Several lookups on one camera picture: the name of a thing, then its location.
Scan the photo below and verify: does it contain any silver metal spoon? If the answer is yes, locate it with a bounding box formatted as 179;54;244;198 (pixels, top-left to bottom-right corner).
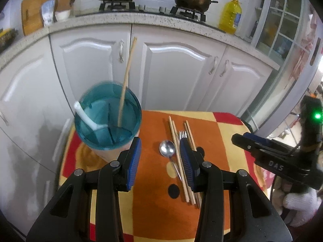
159;140;182;181

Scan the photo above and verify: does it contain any floral cup teal rim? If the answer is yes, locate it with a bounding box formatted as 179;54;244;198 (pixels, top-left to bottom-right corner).
74;81;142;162

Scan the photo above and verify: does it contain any silver fork wooden handle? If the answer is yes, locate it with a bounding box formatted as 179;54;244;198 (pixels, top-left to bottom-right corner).
179;131;201;209

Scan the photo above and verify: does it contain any white gloved right hand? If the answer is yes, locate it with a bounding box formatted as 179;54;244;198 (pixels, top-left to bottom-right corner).
272;176;322;227

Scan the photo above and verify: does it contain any orange yellow red blanket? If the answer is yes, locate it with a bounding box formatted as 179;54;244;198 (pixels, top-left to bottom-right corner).
58;110;268;242

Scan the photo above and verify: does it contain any white plastic spoon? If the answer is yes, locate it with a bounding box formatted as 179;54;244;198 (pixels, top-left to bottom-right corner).
74;101;108;131

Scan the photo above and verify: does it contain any gas stove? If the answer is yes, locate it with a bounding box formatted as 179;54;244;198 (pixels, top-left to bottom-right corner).
74;1;225;33

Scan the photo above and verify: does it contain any yellow oil bottle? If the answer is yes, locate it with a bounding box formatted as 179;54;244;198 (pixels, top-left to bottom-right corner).
218;0;242;34

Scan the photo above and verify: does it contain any white small bowl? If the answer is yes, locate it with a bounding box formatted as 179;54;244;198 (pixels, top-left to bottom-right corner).
55;10;71;22

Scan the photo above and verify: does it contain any wooden cutting board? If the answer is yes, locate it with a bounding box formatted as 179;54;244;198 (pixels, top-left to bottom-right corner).
21;0;58;36

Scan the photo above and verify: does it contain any blue white pouch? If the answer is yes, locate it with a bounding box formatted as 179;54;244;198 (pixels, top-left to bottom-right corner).
41;0;56;27

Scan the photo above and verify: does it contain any yellow lid black casserole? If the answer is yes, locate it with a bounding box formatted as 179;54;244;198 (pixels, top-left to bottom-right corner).
0;28;18;53

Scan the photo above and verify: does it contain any cabinet door handle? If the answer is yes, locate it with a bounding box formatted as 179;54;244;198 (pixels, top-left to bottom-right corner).
119;40;124;63
209;56;218;75
0;111;9;126
219;59;229;77

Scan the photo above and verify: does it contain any left cabinet door handle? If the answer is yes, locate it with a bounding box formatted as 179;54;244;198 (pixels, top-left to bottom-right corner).
0;111;9;126

